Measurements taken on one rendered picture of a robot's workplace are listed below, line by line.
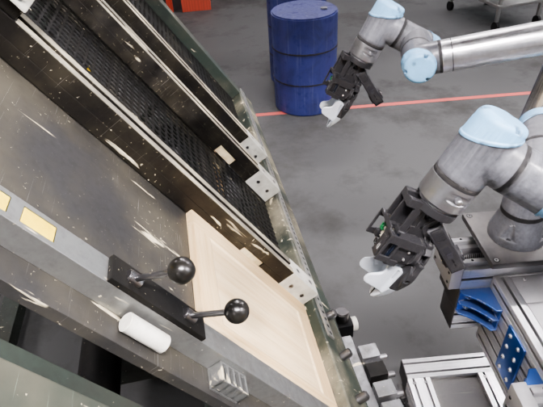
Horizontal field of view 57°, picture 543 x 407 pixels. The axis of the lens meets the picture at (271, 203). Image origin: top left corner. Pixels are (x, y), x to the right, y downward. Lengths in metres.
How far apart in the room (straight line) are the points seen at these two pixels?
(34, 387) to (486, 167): 0.59
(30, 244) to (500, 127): 0.62
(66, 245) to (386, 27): 0.93
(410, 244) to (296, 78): 3.48
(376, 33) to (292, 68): 2.86
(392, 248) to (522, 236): 0.76
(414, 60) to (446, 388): 1.39
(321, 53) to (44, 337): 2.80
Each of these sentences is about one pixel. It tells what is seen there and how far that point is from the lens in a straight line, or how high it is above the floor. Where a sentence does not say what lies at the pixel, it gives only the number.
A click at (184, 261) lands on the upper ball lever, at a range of 0.67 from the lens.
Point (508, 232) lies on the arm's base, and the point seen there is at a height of 1.08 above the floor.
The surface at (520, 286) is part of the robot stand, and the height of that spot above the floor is 0.95.
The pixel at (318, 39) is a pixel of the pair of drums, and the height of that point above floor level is 0.65.
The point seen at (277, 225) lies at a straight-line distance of 1.74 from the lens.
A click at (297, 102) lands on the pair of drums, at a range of 4.28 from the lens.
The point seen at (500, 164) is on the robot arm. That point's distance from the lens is 0.73.
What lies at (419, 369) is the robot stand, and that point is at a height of 0.23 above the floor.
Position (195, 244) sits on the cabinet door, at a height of 1.30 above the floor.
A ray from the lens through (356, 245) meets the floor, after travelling 2.99.
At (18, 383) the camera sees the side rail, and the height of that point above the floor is 1.60.
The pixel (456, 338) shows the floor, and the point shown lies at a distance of 2.62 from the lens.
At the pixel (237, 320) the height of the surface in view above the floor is 1.44.
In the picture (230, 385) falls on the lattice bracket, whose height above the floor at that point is 1.27.
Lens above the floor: 2.01
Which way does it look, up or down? 37 degrees down
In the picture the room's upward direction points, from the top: 4 degrees counter-clockwise
